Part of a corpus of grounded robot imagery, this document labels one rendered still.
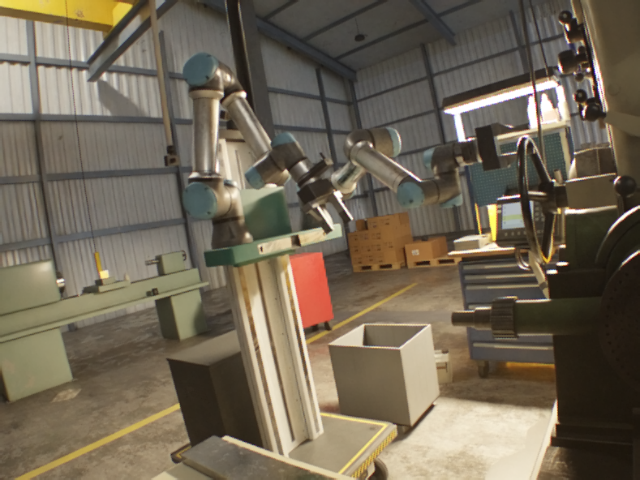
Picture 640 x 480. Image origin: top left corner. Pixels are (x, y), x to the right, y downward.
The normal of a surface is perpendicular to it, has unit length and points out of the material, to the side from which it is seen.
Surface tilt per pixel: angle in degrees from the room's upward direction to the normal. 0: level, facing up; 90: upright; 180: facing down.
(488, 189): 90
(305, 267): 90
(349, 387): 90
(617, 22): 90
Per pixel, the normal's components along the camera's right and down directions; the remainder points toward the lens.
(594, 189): -0.61, 0.15
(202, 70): -0.20, -0.05
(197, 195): -0.20, 0.22
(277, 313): 0.80, -0.11
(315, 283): 0.54, -0.06
